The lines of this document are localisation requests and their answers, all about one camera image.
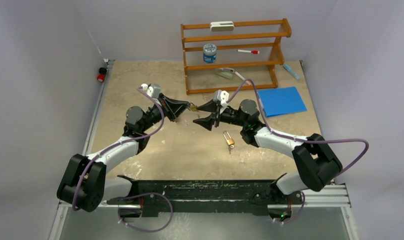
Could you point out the white rectangular box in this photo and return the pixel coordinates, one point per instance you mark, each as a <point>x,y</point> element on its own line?
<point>222,26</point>

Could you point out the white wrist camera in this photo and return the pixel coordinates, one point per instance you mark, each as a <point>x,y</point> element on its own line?
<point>221,97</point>
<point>152,90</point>

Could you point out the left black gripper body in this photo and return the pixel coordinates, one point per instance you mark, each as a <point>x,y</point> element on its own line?
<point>154,114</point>

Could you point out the red emergency stop button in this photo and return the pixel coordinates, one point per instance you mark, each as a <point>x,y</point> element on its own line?
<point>102,74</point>

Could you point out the black base frame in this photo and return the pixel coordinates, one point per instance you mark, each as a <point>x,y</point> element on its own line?
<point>149,198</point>

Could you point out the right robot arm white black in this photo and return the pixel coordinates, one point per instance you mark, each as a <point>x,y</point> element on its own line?
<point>316,162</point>

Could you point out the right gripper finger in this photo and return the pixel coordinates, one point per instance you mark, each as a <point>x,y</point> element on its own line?
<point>210,107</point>
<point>208,122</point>

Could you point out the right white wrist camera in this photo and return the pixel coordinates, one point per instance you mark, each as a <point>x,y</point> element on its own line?
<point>221,97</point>

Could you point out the long shackle brass padlock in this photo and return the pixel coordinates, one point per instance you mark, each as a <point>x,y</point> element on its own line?
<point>228,138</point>

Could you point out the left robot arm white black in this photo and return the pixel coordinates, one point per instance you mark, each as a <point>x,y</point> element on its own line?
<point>84,183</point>

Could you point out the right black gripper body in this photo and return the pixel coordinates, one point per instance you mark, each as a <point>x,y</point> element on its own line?
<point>229,115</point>

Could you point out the aluminium rail frame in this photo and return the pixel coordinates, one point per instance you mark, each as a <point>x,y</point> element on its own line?
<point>324,215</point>

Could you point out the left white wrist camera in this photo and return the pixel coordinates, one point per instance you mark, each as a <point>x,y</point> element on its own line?
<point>152,90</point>

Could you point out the light blue eraser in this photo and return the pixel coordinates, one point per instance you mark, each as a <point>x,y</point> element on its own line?
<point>291,71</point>

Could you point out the white pen on table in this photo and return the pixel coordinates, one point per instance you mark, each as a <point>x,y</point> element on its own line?
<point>240,76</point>

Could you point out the white red marker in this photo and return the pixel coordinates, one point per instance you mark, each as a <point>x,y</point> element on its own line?
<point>255,52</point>

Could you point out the blue white jar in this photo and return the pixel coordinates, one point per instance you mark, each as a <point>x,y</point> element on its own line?
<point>209,53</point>

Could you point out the grey stapler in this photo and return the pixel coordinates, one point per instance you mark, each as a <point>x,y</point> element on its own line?
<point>225,72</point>

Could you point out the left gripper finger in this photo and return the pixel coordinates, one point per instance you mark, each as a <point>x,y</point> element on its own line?
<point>166,102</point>
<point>176,110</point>

